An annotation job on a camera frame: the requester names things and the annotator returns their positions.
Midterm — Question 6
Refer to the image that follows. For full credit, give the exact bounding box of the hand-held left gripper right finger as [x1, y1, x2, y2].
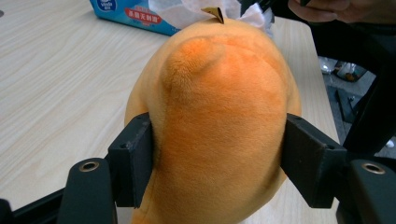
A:
[279, 113, 348, 209]

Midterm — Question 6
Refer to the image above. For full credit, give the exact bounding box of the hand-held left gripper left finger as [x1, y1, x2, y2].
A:
[106, 111, 155, 209]

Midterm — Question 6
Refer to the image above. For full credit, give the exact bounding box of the white tissue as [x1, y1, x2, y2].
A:
[148, 0, 276, 38]

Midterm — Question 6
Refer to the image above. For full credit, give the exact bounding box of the orange plush toy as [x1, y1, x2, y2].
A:
[124, 7, 303, 224]

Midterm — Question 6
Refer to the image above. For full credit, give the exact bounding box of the blue tissue pack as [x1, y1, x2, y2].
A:
[89, 0, 182, 37]

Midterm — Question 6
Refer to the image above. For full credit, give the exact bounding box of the black flat floor piece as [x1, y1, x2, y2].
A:
[334, 88, 357, 123]

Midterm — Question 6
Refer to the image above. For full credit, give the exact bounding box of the white bowl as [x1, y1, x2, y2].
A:
[318, 56, 336, 75]

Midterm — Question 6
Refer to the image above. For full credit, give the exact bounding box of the black metal stand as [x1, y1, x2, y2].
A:
[342, 55, 396, 157]

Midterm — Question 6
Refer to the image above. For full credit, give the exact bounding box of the dark round container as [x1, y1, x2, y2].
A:
[333, 60, 369, 83]

